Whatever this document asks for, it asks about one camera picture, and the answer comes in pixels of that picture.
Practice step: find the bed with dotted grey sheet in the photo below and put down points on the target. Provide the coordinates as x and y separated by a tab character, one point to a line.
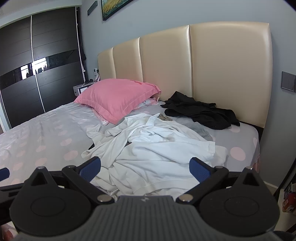
46	129

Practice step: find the dark wall bar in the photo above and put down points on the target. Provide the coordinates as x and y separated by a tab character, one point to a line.
91	7

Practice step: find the white bedside cabinet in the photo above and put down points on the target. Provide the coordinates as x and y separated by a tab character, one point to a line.
78	89

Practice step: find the small patterned cloth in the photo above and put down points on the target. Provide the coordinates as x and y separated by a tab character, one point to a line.
165	118

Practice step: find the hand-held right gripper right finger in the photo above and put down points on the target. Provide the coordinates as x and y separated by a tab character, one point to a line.
198	169

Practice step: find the beige padded headboard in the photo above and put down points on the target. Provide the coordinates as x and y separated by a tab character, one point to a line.
208	69

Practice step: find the framed wall painting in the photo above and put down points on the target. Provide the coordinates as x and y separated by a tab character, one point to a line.
113	8

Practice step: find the black garment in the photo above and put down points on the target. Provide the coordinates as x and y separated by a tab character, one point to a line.
203	113

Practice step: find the dark hanging clothes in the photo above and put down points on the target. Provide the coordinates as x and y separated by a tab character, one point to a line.
82	55

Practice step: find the cream t-shirt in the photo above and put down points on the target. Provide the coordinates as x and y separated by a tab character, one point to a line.
99	148

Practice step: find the pink pillow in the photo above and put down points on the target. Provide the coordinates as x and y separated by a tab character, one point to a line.
115	97

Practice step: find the red printed box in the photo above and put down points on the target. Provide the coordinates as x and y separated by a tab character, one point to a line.
289	204

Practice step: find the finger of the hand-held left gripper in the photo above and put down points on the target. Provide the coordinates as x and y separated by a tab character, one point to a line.
3	173

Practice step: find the grey crumpled garment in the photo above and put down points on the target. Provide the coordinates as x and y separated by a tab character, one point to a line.
201	131

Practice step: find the white shirt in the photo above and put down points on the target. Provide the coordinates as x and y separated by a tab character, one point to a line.
161	148

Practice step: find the grey wall switch panel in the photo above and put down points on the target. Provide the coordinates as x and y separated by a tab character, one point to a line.
288	81

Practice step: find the white printed pillow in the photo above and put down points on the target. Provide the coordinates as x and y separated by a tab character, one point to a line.
148	103

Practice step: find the white wall thermostat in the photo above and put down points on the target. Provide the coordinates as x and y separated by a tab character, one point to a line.
95	70

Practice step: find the dark sliding-door wardrobe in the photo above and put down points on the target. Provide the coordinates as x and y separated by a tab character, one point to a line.
55	46

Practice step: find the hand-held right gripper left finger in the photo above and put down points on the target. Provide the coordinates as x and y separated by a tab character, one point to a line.
89	167

